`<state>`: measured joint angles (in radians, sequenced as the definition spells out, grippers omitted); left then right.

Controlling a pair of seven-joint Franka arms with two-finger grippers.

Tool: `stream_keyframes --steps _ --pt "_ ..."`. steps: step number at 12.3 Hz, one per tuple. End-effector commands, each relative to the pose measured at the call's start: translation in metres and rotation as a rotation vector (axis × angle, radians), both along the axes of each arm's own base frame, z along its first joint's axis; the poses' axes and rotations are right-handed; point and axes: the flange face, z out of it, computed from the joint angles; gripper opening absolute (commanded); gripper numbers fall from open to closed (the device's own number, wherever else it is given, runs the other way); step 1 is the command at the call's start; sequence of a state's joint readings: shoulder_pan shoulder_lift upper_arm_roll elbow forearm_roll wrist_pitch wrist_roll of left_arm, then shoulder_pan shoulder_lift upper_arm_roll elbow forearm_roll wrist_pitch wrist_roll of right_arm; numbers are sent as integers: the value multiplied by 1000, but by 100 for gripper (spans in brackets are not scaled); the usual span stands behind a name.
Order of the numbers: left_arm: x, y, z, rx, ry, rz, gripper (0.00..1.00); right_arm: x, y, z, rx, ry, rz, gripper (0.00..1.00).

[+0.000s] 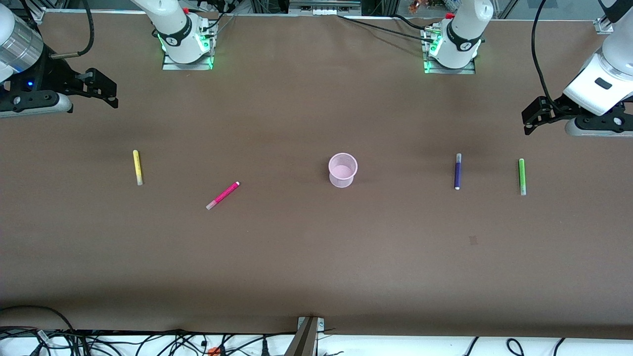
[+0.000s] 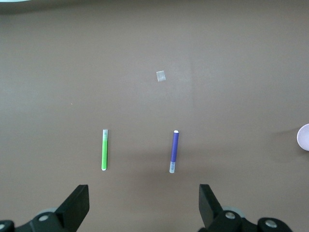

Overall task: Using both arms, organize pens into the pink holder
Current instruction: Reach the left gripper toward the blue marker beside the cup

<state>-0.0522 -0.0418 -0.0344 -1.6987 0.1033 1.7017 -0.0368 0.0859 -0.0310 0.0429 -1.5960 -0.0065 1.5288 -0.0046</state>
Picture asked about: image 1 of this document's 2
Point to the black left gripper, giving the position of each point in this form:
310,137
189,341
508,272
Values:
558,107

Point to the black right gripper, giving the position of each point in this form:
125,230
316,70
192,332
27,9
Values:
43,74

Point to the purple highlighter pen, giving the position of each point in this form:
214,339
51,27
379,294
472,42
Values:
458,173

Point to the pink highlighter pen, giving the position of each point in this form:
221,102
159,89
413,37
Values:
222,196

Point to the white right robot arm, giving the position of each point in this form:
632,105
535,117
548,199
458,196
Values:
173,20

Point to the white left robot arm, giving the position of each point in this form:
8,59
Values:
465,29

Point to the pink mesh pen holder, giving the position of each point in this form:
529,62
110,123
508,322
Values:
342,170

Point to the green highlighter pen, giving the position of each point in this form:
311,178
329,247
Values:
521,177

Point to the yellow highlighter pen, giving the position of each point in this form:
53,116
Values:
137,168

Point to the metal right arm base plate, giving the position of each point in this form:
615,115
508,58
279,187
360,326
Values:
188,66

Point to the aluminium corner bracket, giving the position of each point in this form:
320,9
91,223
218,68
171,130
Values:
603,25
35,16

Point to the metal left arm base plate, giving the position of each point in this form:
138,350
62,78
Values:
450,70

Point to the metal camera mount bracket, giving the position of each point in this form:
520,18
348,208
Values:
305,338

